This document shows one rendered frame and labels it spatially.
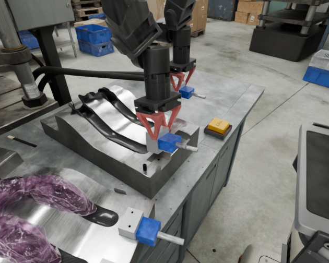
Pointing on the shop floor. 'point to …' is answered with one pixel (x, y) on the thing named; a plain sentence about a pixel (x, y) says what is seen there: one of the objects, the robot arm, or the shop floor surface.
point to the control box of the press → (44, 34)
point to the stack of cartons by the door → (248, 11)
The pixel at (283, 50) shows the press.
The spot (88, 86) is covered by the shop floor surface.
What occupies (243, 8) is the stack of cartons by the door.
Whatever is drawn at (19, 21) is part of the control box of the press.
